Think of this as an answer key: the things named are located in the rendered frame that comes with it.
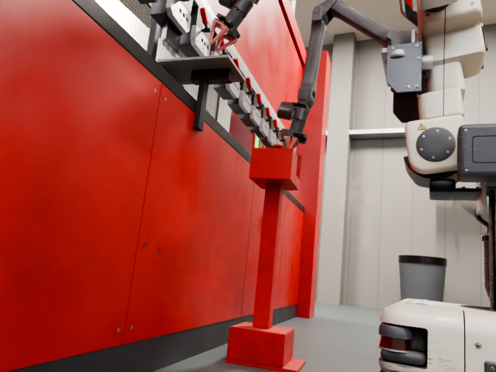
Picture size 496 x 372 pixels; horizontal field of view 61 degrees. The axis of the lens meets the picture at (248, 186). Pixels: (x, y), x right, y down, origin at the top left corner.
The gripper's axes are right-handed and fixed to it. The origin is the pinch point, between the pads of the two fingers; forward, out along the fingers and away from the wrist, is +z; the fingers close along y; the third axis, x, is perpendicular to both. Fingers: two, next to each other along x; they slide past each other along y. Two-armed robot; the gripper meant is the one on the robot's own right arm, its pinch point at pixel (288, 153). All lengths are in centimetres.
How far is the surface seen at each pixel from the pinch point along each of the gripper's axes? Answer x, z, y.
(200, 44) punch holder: 20, -30, 44
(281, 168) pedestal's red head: 15.2, 9.5, -3.4
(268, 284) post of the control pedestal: 9, 51, -11
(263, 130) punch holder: -77, -28, 40
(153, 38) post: -63, -67, 130
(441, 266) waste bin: -359, -2, -117
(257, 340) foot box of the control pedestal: 16, 70, -15
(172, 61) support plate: 44, -11, 38
